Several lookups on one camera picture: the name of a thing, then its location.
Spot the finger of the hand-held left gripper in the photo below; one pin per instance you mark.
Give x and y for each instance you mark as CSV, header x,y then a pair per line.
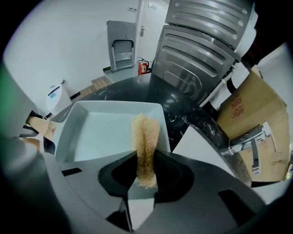
x,y
34,113
28,132

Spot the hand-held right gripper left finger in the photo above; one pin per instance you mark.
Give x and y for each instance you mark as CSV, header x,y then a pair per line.
x,y
87,182

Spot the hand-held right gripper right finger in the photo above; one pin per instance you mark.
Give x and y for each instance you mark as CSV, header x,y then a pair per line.
x,y
206,201

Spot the yellow sponge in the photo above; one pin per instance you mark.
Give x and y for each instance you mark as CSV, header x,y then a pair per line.
x,y
146,141

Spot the white round trash bin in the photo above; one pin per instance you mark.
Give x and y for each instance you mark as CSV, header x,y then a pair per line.
x,y
58,98

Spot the white rectangular sink basin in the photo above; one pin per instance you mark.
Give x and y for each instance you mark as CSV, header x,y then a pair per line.
x,y
201,150

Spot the chrome faucet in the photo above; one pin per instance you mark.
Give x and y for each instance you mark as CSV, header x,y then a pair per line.
x,y
249,139

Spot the large open cardboard box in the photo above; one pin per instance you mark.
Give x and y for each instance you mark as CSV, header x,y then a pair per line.
x,y
256,114

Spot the grey folding step ladder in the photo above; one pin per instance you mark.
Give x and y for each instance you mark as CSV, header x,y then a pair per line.
x,y
122,56

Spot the white drain pipe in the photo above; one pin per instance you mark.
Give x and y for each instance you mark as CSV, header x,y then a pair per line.
x,y
217,89

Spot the black marble vanity counter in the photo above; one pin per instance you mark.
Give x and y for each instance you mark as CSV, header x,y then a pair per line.
x,y
160,93

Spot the red fire extinguisher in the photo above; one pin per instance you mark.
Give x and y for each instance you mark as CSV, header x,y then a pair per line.
x,y
143,67

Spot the grey leaning panel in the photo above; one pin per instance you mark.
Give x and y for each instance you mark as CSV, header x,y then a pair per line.
x,y
121,29

